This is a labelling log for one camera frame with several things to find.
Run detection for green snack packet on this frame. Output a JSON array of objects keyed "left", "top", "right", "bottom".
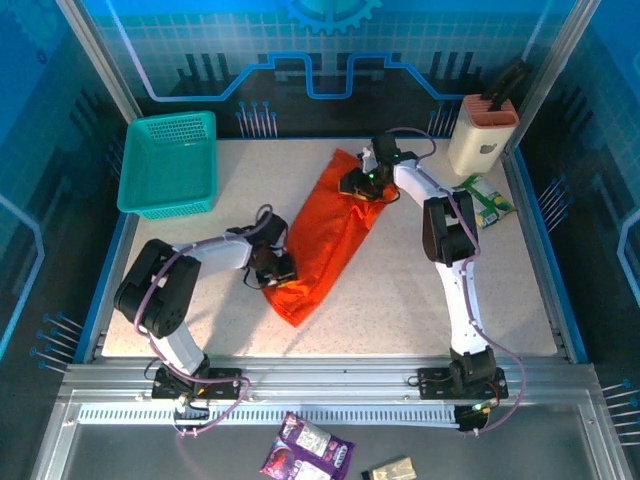
[{"left": 451, "top": 174, "right": 518, "bottom": 230}]

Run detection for orange t-shirt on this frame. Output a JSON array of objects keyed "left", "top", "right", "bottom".
[{"left": 262, "top": 148, "right": 401, "bottom": 329}]

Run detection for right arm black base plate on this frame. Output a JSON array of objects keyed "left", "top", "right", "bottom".
[{"left": 416, "top": 367, "right": 510, "bottom": 401}]

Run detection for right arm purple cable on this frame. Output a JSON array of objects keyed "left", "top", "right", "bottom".
[{"left": 387, "top": 127, "right": 529, "bottom": 439}]

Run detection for white slotted cable duct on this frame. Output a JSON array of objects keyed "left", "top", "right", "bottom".
[{"left": 77, "top": 402, "right": 461, "bottom": 427}]

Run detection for teal plastic basket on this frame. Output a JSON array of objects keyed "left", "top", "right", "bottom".
[{"left": 116, "top": 110, "right": 220, "bottom": 221}]

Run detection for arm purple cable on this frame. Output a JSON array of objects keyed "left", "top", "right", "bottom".
[
  {"left": 132, "top": 202, "right": 275, "bottom": 439},
  {"left": 387, "top": 127, "right": 529, "bottom": 439}
]

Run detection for purple snack packet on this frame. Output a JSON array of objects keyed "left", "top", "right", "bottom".
[{"left": 258, "top": 411, "right": 357, "bottom": 480}]

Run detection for aluminium frame post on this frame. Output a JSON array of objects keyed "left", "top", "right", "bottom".
[
  {"left": 499, "top": 0, "right": 604, "bottom": 156},
  {"left": 53, "top": 0, "right": 146, "bottom": 124}
]

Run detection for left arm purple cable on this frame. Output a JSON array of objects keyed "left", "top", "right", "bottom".
[{"left": 132, "top": 202, "right": 275, "bottom": 439}]

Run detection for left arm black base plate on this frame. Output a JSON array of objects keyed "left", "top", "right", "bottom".
[{"left": 151, "top": 367, "right": 245, "bottom": 401}]

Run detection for gold brown packet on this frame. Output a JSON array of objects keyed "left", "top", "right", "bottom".
[{"left": 360, "top": 455, "right": 419, "bottom": 480}]

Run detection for cream knife block orange top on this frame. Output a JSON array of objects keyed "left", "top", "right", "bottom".
[{"left": 447, "top": 93, "right": 521, "bottom": 177}]

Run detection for aluminium frame rail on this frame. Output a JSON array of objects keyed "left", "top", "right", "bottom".
[{"left": 59, "top": 355, "right": 601, "bottom": 401}]

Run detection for black knife handle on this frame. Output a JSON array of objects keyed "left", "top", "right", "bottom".
[{"left": 482, "top": 57, "right": 534, "bottom": 112}]

